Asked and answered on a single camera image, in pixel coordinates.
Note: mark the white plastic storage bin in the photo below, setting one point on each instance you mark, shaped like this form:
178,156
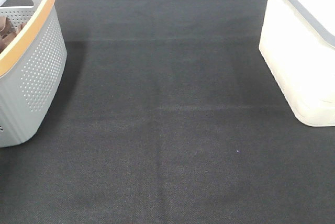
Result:
297,44

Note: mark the grey perforated laundry basket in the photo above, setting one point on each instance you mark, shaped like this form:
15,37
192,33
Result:
31,68

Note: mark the brown towels inside basket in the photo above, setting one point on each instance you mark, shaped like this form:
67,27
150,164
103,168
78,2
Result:
8,32

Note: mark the black fabric table cloth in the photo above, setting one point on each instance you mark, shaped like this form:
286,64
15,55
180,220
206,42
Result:
167,113

